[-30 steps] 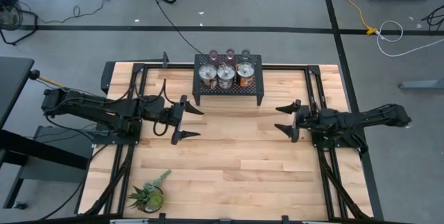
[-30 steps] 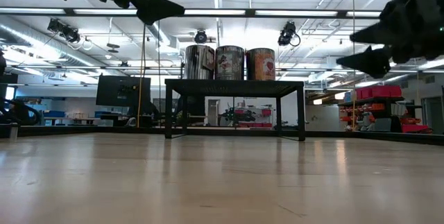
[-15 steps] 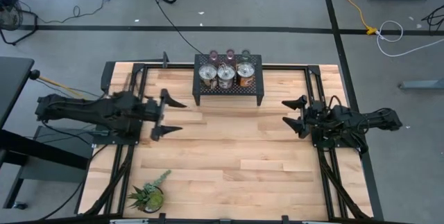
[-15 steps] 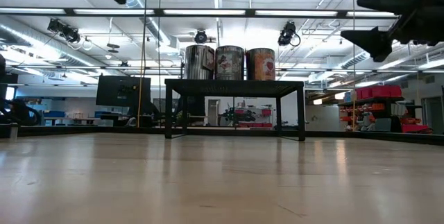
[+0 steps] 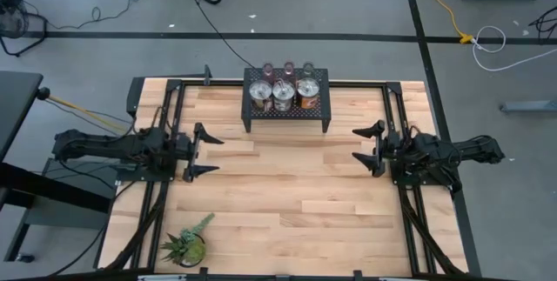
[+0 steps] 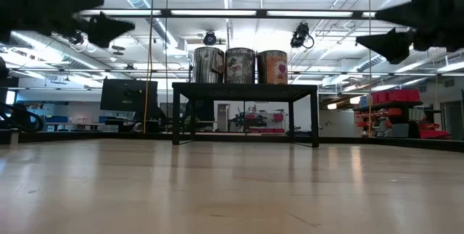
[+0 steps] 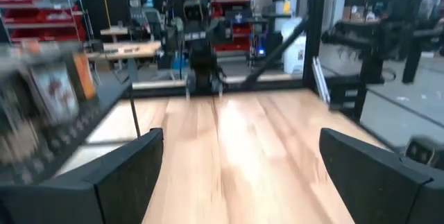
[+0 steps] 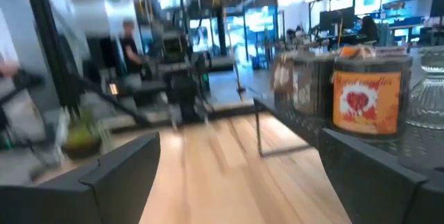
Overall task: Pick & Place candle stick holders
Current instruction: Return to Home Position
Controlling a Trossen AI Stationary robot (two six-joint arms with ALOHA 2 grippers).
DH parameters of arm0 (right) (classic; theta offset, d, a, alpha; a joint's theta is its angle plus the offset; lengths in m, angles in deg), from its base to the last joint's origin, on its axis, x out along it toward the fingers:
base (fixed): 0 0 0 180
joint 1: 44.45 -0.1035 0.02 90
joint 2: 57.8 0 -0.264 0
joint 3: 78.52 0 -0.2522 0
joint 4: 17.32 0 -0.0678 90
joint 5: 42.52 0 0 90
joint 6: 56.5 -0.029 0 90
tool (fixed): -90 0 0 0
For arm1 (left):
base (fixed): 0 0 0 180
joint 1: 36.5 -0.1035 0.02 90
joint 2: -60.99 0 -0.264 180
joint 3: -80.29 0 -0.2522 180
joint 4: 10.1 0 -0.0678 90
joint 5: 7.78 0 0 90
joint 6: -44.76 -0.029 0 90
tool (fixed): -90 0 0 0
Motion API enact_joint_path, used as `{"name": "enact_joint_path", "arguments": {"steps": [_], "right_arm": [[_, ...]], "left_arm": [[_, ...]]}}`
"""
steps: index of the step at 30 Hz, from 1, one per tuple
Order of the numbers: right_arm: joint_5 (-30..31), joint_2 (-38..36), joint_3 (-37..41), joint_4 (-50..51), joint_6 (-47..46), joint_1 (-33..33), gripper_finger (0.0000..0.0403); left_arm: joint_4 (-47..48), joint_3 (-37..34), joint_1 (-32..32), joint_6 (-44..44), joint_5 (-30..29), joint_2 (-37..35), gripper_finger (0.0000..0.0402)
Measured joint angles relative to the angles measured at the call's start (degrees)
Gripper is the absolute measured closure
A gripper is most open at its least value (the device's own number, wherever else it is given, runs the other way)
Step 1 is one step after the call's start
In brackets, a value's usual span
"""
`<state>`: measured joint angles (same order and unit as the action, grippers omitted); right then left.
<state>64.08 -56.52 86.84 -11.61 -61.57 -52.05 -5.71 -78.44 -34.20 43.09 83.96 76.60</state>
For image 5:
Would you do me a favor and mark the black aluminium table frame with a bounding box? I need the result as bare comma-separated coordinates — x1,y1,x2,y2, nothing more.
125,76,469,281

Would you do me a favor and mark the black metal mesh shelf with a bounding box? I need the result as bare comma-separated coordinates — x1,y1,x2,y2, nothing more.
241,67,332,134

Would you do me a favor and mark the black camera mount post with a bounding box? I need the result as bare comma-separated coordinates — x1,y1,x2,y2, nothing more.
147,64,214,87

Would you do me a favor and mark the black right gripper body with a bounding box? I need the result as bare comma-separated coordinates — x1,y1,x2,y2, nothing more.
372,118,418,178

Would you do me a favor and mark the white looped cable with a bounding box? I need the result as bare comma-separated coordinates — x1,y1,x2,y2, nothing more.
471,24,557,73

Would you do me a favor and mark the black cable bundle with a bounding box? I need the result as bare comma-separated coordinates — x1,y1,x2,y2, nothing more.
104,180,171,272
398,184,466,276

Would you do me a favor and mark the black floor fan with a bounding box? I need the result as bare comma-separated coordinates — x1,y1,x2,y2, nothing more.
0,0,49,58

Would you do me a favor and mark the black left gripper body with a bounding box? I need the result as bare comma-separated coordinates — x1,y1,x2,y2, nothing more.
172,122,205,183

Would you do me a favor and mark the black cable tangle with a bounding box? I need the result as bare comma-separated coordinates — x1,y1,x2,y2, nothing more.
527,4,557,39

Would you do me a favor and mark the thin black looped cable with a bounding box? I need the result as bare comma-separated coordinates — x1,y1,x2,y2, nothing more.
21,0,132,30

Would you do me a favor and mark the long black floor cable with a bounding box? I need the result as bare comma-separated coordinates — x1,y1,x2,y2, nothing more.
178,0,258,70

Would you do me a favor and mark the yellow extension cable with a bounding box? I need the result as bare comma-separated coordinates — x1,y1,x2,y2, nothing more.
426,0,474,45

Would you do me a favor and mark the thin yellow cable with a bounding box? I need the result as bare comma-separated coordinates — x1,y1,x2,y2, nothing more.
46,93,131,133

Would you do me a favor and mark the grey metal bracket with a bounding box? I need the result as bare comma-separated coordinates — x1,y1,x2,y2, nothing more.
137,274,188,281

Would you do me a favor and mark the pink glass candle holder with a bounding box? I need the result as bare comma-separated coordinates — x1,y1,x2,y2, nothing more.
260,62,276,83

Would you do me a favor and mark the grey table leg base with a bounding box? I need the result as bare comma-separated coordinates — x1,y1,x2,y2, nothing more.
499,99,557,114

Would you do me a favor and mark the black desk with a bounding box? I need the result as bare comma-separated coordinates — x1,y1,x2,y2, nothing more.
0,70,113,264

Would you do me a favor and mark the silver tin can orange label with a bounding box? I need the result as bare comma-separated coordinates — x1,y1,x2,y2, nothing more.
296,77,321,110

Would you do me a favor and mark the green potted succulent plant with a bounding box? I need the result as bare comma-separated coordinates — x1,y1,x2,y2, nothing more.
159,212,217,269

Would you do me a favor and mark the brown small glass jar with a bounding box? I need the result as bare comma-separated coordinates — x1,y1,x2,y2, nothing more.
282,60,298,82

